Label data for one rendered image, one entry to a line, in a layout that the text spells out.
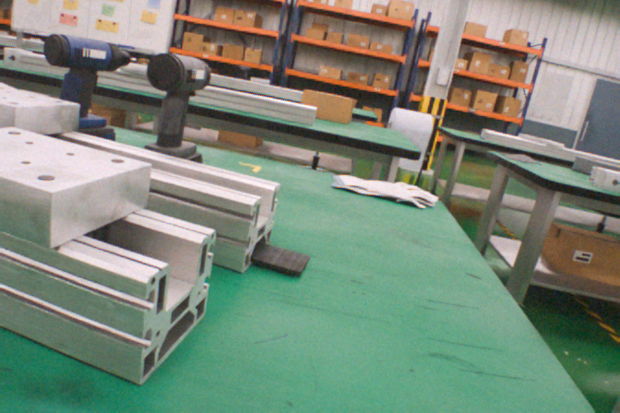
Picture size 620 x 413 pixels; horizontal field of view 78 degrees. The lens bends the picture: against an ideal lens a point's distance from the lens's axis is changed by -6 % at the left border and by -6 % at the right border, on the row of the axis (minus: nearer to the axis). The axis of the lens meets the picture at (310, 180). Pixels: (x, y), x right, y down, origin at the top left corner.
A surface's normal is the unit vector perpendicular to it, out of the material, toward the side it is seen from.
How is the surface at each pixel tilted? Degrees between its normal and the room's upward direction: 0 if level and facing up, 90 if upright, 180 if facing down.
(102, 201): 90
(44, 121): 90
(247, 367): 0
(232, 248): 90
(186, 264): 90
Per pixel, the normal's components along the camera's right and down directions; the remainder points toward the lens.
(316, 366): 0.19, -0.95
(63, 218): 0.96, 0.24
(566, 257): -0.22, 0.21
